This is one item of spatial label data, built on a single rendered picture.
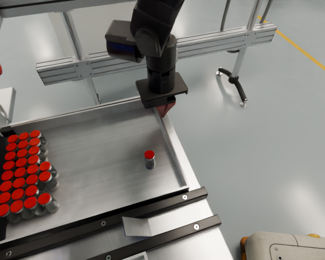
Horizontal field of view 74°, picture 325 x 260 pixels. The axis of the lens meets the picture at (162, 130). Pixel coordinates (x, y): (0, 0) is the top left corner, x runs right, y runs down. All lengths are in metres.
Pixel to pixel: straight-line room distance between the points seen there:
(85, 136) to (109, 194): 0.16
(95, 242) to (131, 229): 0.08
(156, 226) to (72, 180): 0.20
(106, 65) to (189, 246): 1.20
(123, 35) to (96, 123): 0.25
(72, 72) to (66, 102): 0.60
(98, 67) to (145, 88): 1.00
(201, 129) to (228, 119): 0.24
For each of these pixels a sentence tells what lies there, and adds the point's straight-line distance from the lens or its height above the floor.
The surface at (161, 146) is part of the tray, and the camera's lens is 0.51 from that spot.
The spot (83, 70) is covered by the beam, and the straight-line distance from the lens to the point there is 1.45.
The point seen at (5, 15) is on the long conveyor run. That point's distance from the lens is 1.30.
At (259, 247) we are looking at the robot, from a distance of 1.13.
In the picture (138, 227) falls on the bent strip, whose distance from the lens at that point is 0.41.
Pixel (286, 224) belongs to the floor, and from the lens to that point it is 1.52.
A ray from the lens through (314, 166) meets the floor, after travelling 1.81.
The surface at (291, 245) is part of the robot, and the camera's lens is 1.18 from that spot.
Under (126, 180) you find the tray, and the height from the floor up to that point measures 0.88.
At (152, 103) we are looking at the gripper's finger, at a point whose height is 0.98.
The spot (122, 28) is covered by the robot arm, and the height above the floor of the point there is 1.11.
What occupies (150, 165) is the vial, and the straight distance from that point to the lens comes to 0.46.
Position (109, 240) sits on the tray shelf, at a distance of 0.44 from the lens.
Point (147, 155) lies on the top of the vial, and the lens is 0.44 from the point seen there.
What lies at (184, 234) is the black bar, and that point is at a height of 0.90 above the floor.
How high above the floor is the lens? 1.30
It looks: 52 degrees down
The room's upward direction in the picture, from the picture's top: straight up
